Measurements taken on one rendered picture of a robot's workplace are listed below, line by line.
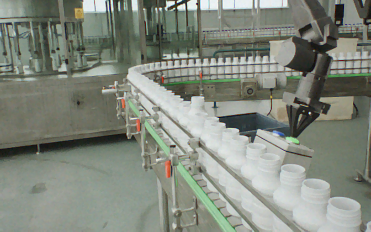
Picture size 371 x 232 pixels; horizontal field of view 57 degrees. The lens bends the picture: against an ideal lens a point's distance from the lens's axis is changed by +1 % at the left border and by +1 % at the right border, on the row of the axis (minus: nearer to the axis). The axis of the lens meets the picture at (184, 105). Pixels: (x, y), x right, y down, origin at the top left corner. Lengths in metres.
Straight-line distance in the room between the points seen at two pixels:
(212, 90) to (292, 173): 2.24
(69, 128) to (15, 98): 0.69
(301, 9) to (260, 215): 0.49
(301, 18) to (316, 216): 0.51
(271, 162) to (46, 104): 3.92
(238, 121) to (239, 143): 1.13
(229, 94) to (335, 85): 0.84
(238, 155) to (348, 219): 0.29
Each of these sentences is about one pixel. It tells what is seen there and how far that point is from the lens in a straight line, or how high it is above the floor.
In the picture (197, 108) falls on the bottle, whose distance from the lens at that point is 0.96.
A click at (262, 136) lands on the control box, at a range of 0.91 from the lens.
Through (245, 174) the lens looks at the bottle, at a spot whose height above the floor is 1.12.
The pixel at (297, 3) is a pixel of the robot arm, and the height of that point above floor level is 1.44.
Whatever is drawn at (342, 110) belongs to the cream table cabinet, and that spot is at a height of 0.15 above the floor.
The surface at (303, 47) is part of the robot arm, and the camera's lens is 0.82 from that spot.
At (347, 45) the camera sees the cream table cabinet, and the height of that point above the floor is 1.10.
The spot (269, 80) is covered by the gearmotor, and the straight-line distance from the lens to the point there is 2.65.
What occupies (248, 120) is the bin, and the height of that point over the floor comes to 0.91.
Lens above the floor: 1.38
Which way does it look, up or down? 12 degrees down
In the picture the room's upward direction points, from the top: 3 degrees counter-clockwise
